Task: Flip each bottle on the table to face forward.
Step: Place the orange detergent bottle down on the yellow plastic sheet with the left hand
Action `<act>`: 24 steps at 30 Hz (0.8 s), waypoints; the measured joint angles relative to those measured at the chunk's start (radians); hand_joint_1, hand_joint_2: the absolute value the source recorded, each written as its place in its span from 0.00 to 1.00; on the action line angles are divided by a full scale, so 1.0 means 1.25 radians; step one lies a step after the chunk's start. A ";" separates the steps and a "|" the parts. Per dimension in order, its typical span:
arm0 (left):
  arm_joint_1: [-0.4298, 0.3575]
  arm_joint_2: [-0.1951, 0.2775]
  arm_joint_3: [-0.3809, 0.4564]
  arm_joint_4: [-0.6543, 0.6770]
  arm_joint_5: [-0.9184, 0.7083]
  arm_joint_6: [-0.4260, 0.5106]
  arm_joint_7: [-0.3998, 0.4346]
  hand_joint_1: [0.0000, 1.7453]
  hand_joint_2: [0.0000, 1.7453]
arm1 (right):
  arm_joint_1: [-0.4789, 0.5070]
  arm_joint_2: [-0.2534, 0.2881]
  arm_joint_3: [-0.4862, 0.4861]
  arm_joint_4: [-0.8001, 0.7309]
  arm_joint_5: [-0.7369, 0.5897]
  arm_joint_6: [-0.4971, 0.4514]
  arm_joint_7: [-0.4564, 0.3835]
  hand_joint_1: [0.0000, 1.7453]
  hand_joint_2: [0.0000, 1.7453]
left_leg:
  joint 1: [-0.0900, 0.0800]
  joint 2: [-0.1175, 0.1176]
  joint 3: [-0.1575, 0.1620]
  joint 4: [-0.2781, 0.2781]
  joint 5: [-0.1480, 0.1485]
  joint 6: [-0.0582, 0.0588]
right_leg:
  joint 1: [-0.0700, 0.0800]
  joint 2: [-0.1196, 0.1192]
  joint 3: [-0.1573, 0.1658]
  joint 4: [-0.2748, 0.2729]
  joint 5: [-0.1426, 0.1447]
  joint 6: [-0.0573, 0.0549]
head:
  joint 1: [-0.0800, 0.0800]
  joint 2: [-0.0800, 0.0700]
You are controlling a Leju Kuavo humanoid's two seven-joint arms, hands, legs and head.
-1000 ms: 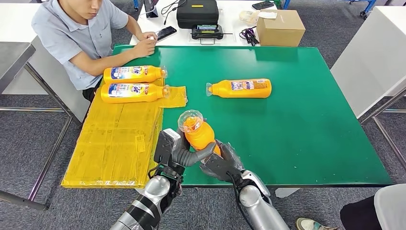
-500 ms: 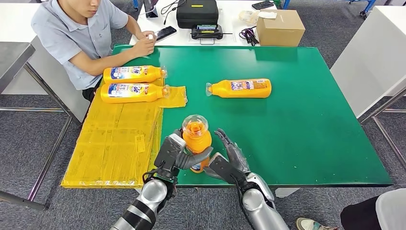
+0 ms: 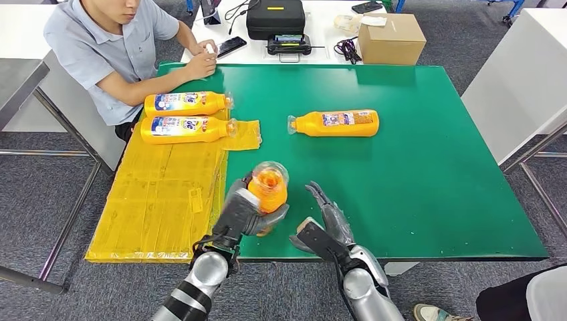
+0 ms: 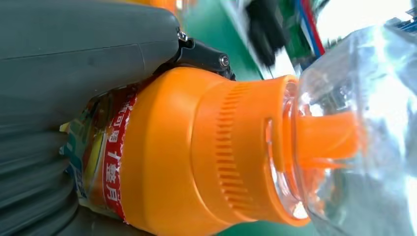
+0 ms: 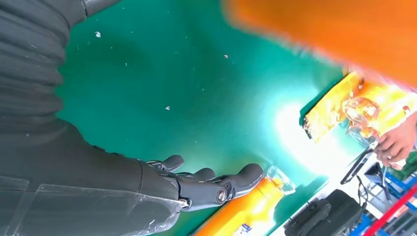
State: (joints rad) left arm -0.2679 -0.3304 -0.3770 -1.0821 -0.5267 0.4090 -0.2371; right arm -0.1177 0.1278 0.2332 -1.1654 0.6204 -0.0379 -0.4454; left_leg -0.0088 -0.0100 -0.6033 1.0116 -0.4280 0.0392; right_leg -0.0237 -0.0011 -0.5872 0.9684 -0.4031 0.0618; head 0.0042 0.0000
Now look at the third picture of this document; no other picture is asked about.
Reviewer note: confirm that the white table with metal legs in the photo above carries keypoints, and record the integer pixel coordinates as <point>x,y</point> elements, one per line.
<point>518,84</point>

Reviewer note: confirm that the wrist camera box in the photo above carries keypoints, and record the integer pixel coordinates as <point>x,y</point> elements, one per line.
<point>316,239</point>
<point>230,221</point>

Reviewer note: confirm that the black smartphone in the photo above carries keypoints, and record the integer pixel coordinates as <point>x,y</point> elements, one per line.
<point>367,7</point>
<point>231,47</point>

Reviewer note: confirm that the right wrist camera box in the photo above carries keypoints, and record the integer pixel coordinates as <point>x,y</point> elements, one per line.
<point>316,239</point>

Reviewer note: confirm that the yellow taped cardboard sheet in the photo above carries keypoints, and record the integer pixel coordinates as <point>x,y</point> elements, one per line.
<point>155,199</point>

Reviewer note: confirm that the white paper sheet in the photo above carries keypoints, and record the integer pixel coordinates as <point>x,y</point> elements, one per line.
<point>373,21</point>

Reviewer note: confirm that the black tablet on stand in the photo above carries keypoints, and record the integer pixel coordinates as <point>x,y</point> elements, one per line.
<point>211,12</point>

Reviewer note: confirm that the black carrying case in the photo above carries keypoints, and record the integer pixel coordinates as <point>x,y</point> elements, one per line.
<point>274,20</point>

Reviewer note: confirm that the green topped table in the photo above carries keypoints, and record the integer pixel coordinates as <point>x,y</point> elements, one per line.
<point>443,177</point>

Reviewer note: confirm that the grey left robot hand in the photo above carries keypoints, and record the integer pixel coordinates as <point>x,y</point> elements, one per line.
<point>252,221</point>

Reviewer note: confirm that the clear plastic bag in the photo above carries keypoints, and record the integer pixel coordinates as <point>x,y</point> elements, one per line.
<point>346,24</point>

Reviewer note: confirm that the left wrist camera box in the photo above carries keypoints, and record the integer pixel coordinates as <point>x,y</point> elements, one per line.
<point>230,221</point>

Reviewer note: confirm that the blue metal cart frame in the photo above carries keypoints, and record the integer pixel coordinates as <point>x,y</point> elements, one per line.
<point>400,4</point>

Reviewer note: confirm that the white panel table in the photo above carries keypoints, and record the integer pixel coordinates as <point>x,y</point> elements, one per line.
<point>20,31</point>

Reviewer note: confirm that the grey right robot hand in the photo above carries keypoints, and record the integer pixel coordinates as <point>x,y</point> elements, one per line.
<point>339,223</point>

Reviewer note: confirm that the person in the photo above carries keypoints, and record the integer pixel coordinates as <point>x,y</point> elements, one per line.
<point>509,301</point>
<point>93,53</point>

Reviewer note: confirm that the brown cardboard box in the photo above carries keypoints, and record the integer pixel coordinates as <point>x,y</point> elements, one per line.
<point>392,43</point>

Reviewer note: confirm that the black remote controller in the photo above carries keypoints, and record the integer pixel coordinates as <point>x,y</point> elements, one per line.
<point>289,45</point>

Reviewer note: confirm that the orange detergent bottle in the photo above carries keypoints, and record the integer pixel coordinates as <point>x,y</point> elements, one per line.
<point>186,104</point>
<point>336,125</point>
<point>186,130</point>
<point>268,195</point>

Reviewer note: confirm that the grey table with metal legs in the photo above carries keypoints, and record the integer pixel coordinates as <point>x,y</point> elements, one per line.
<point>17,82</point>

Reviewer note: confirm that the small white case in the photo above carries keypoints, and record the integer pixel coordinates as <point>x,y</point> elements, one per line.
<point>209,48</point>

